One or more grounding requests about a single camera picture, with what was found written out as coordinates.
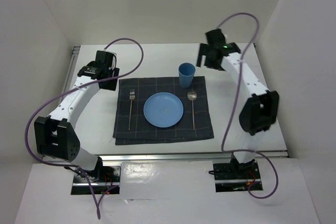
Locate blue plastic cup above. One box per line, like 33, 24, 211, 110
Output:
178, 62, 196, 88

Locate silver fork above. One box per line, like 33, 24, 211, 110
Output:
128, 89, 135, 130

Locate dark grey checked cloth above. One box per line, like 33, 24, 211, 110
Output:
113, 76, 214, 145

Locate blue plastic plate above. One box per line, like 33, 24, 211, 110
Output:
143, 92, 184, 128

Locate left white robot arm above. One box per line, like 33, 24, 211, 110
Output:
34, 50, 119, 182

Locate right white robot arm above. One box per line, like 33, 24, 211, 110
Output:
196, 28, 279, 178

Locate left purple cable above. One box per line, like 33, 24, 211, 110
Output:
25, 37, 144, 219

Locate purple cable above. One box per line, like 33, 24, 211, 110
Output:
25, 37, 144, 219
216, 13, 279, 199

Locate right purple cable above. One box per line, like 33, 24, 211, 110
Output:
216, 13, 279, 199

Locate aluminium left rail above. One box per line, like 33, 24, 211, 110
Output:
61, 46, 81, 93

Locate aluminium rail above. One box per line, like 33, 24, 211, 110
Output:
61, 46, 81, 93
41, 150, 288, 164

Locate aluminium front rail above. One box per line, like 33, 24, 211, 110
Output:
41, 150, 288, 164

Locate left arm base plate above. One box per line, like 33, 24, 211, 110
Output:
65, 165, 121, 195

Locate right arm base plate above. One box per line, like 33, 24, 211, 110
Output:
208, 154, 263, 193

